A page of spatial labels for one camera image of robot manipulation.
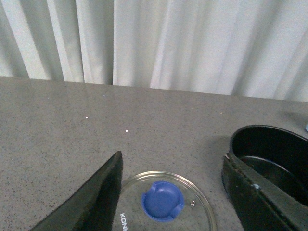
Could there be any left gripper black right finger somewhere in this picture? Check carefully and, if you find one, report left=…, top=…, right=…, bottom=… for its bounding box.
left=221, top=153, right=308, bottom=231

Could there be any white curtain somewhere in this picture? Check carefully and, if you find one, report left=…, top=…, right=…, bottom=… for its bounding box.
left=0, top=0, right=308, bottom=102

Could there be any dark blue saucepan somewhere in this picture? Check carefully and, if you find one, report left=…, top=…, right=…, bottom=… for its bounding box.
left=222, top=125, right=308, bottom=211

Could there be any glass lid with blue knob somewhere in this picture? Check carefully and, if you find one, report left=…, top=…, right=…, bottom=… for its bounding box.
left=112, top=171, right=217, bottom=231

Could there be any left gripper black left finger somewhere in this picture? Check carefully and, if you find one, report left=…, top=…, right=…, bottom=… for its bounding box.
left=31, top=151, right=123, bottom=231

